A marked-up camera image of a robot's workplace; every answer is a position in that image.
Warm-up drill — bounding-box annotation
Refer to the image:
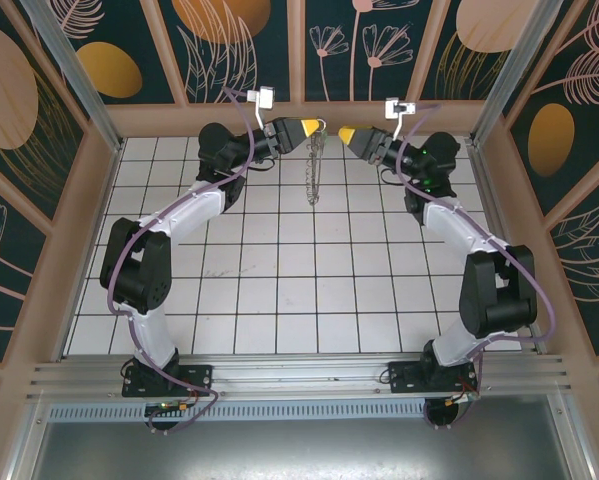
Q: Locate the perforated metal strip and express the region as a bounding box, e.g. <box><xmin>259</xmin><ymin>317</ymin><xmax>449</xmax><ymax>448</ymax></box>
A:
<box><xmin>46</xmin><ymin>402</ymin><xmax>555</xmax><ymax>424</ymax></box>

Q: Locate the grey metal sheet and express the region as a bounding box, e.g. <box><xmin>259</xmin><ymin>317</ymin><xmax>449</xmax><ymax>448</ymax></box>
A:
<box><xmin>28</xmin><ymin>419</ymin><xmax>595</xmax><ymax>480</ymax></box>

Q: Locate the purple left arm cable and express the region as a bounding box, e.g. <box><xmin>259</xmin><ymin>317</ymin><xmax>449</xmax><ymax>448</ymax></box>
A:
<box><xmin>106</xmin><ymin>87</ymin><xmax>260</xmax><ymax>436</ymax></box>

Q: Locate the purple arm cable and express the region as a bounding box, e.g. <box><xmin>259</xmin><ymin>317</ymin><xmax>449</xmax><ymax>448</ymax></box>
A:
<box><xmin>397</xmin><ymin>102</ymin><xmax>558</xmax><ymax>431</ymax></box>
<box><xmin>106</xmin><ymin>87</ymin><xmax>260</xmax><ymax>436</ymax></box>

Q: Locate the aluminium corner post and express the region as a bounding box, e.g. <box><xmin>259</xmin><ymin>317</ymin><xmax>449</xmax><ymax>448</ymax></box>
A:
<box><xmin>468</xmin><ymin>0</ymin><xmax>565</xmax><ymax>146</ymax></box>
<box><xmin>18</xmin><ymin>0</ymin><xmax>125</xmax><ymax>154</ymax></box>

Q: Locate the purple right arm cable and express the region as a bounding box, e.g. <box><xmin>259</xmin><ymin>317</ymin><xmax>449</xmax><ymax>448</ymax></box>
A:
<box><xmin>397</xmin><ymin>102</ymin><xmax>558</xmax><ymax>431</ymax></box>

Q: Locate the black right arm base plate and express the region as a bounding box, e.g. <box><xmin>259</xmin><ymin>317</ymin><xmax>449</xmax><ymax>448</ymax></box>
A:
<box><xmin>387</xmin><ymin>359</ymin><xmax>480</xmax><ymax>397</ymax></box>

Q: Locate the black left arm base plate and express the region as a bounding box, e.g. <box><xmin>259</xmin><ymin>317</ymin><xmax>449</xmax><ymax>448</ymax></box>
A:
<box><xmin>122</xmin><ymin>363</ymin><xmax>214</xmax><ymax>399</ymax></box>

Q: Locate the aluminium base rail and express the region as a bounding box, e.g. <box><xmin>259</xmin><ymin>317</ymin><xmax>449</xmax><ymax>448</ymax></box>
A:
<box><xmin>26</xmin><ymin>353</ymin><xmax>578</xmax><ymax>404</ymax></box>

